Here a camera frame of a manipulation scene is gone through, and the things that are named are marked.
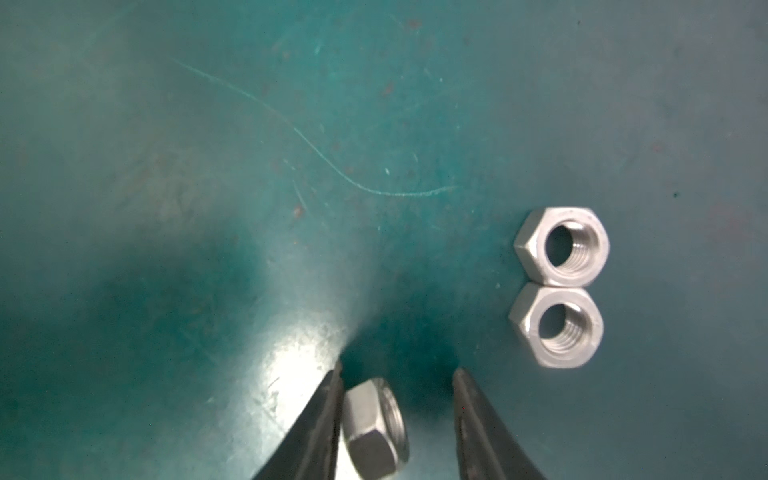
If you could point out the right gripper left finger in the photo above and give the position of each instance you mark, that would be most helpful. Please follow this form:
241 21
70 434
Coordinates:
310 448

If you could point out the silver hex nut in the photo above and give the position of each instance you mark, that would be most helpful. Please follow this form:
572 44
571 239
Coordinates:
562 327
562 246

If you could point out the silver hex nut top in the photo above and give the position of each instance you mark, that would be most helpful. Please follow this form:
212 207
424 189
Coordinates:
562 246

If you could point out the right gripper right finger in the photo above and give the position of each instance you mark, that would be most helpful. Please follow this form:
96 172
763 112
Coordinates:
485 447

